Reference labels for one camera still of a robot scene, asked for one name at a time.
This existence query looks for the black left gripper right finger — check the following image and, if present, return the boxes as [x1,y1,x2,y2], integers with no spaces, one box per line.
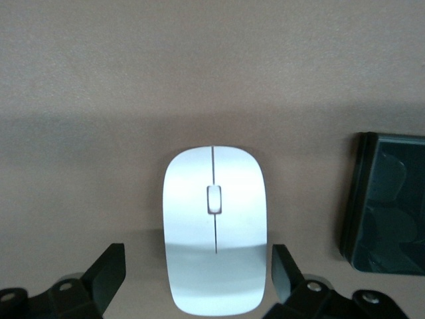
[264,245,409,319]

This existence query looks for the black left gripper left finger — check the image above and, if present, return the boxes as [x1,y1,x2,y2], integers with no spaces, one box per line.
[0,243,126,319]

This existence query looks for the white computer mouse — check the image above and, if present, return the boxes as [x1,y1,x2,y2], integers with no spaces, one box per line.
[161,145,268,316]

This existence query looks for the black smartphone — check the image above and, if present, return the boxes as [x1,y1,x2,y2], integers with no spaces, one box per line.
[339,131,425,275]

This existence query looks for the brown table cloth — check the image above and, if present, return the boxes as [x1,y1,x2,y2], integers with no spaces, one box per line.
[0,0,425,319]

